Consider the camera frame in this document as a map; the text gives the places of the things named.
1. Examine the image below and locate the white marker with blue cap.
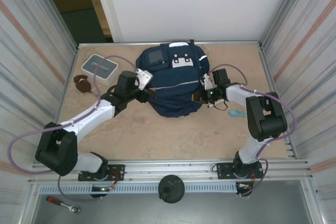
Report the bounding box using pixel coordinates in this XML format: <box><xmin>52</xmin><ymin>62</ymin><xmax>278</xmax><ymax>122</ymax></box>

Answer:
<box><xmin>206</xmin><ymin>100</ymin><xmax>224</xmax><ymax>109</ymax></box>

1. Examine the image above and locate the navy blue backpack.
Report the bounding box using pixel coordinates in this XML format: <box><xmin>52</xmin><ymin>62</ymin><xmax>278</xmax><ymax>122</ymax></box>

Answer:
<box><xmin>135</xmin><ymin>39</ymin><xmax>211</xmax><ymax>118</ymax></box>

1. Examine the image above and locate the light blue eraser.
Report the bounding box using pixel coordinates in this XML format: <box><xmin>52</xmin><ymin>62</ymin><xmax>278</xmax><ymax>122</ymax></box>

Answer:
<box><xmin>229</xmin><ymin>109</ymin><xmax>247</xmax><ymax>118</ymax></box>

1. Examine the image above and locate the white and grey box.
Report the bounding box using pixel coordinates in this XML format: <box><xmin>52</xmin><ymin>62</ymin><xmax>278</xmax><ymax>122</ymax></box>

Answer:
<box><xmin>80</xmin><ymin>54</ymin><xmax>119</xmax><ymax>86</ymax></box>

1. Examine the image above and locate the brown crumpled object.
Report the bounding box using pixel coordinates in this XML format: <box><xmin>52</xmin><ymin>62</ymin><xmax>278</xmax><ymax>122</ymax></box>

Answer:
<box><xmin>73</xmin><ymin>75</ymin><xmax>92</xmax><ymax>93</ymax></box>

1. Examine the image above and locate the black round knob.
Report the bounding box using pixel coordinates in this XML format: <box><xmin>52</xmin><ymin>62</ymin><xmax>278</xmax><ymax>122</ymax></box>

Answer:
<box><xmin>157</xmin><ymin>174</ymin><xmax>185</xmax><ymax>204</ymax></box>

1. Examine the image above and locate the small black controller board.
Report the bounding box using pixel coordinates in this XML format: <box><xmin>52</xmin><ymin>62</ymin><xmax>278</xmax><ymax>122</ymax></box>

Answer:
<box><xmin>235</xmin><ymin>182</ymin><xmax>254</xmax><ymax>197</ymax></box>
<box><xmin>90</xmin><ymin>185</ymin><xmax>115</xmax><ymax>198</ymax></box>

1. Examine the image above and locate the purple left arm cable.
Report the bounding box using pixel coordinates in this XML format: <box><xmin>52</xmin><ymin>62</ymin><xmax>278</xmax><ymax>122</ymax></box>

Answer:
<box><xmin>7</xmin><ymin>55</ymin><xmax>144</xmax><ymax>202</ymax></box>

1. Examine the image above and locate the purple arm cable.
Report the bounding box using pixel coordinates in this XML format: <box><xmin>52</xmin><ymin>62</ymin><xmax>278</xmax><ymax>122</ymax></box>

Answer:
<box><xmin>7</xmin><ymin>55</ymin><xmax>144</xmax><ymax>202</ymax></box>
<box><xmin>207</xmin><ymin>63</ymin><xmax>298</xmax><ymax>198</ymax></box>

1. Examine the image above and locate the aluminium mounting rail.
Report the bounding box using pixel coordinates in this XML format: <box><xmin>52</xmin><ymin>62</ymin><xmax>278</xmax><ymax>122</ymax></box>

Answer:
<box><xmin>28</xmin><ymin>159</ymin><xmax>314</xmax><ymax>184</ymax></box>

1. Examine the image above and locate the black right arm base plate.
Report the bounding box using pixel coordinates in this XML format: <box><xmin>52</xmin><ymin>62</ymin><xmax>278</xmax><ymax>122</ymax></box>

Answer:
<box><xmin>215</xmin><ymin>162</ymin><xmax>265</xmax><ymax>180</ymax></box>

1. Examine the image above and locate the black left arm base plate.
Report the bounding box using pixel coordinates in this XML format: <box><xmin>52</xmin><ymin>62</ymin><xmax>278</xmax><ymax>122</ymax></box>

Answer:
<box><xmin>78</xmin><ymin>164</ymin><xmax>125</xmax><ymax>182</ymax></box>

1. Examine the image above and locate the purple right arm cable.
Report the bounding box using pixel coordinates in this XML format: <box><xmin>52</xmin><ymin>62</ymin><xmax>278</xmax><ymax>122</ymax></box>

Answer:
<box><xmin>207</xmin><ymin>63</ymin><xmax>298</xmax><ymax>198</ymax></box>

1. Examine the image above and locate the grey slotted cable duct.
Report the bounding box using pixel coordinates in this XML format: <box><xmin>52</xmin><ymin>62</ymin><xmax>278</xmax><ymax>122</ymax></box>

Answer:
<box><xmin>38</xmin><ymin>183</ymin><xmax>238</xmax><ymax>195</ymax></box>

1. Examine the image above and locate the white door frame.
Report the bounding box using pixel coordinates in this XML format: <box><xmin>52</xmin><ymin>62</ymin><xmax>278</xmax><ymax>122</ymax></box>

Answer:
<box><xmin>90</xmin><ymin>0</ymin><xmax>124</xmax><ymax>43</ymax></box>

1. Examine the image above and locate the red handled ratchet wrench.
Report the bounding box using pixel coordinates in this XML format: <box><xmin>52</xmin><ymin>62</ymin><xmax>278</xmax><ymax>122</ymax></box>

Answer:
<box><xmin>46</xmin><ymin>195</ymin><xmax>81</xmax><ymax>214</ymax></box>

